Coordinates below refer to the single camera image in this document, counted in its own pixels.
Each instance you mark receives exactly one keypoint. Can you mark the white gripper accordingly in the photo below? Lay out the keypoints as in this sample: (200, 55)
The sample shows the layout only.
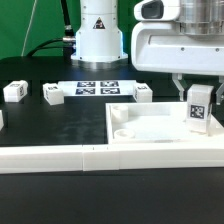
(160, 47)

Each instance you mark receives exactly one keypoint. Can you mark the white square tabletop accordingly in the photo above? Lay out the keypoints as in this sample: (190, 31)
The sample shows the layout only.
(157, 122)

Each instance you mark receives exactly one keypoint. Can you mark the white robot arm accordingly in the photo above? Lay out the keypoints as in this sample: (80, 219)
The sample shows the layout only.
(99, 42)

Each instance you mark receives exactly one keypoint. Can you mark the white obstacle fence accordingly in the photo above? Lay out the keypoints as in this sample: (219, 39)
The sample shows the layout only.
(111, 156)

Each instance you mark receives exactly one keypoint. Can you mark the white block left edge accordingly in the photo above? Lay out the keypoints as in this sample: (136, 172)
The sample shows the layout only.
(1, 120)

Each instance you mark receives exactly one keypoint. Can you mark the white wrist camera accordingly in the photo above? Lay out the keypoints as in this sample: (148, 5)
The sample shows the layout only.
(157, 10)

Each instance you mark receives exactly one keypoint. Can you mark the white marker base plate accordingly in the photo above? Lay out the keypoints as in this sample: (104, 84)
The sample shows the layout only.
(97, 88)

